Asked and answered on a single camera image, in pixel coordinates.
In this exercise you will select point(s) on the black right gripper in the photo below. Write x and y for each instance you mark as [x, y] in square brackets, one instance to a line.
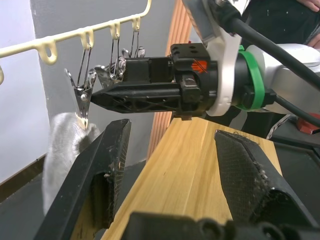
[197, 77]

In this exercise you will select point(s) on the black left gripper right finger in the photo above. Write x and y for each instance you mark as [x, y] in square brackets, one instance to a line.
[240, 170]

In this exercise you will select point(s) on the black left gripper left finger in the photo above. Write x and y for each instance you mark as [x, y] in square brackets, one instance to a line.
[82, 175]

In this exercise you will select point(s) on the grey sock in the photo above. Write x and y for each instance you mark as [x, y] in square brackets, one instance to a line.
[62, 150]

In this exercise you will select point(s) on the metal clip holding sock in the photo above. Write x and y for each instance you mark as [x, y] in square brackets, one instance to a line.
[82, 100]

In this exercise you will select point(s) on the metal hanger clip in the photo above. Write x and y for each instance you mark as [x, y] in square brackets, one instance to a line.
[114, 67]
[135, 50]

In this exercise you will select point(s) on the cream plastic clip hanger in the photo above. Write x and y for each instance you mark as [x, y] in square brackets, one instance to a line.
[62, 37]

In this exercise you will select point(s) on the person's bare hand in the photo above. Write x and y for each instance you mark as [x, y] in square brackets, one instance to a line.
[311, 3]

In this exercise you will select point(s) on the black case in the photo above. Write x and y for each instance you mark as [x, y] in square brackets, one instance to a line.
[297, 155]

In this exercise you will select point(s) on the orange wooden slat panel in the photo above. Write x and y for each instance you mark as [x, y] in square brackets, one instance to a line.
[178, 30]

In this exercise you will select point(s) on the red object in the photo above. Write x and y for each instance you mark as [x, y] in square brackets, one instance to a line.
[307, 126]

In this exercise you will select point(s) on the person in black clothing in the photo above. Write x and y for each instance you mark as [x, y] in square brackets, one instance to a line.
[275, 17]

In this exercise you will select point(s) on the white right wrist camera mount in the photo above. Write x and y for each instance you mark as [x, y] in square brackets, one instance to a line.
[225, 65]

